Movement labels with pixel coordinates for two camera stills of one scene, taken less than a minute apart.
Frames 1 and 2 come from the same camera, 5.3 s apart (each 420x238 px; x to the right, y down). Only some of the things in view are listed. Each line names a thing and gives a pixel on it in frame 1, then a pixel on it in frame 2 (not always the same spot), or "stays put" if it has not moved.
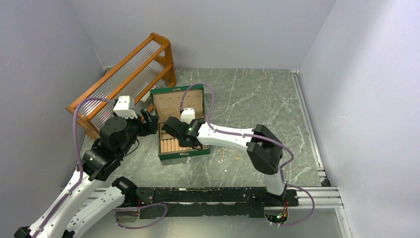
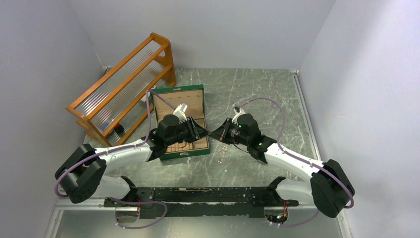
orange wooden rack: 146,69 stays put
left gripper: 150,126 → 197,131
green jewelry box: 166,103 stays put
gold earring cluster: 223,149 stays put
